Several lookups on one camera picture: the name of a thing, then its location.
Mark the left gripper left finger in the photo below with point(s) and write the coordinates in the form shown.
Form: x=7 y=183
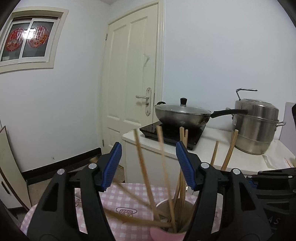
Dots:
x=55 y=217

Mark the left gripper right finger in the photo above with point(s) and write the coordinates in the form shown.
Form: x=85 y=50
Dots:
x=242 y=218

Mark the white kitchen cabinet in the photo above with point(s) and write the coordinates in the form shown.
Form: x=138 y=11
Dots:
x=247 y=163

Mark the lavender board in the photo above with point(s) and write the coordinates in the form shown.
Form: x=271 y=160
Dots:
x=287 y=136

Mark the stainless steel steamer pot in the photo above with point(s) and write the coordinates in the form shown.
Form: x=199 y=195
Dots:
x=256 y=129

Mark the leaning white board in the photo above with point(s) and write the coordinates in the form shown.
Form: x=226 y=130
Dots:
x=14 y=190

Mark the pink checkered tablecloth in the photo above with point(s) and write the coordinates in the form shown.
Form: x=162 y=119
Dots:
x=118 y=201

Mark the black induction cooktop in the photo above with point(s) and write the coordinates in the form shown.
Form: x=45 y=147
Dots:
x=171 y=133

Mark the steel wok with lid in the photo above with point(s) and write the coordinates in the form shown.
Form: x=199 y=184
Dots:
x=186 y=116

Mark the white panel door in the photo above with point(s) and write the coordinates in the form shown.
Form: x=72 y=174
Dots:
x=130 y=66

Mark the window with red decorations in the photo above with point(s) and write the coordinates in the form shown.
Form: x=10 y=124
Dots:
x=29 y=38

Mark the silver door handle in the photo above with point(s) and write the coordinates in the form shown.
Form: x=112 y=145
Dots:
x=147 y=98

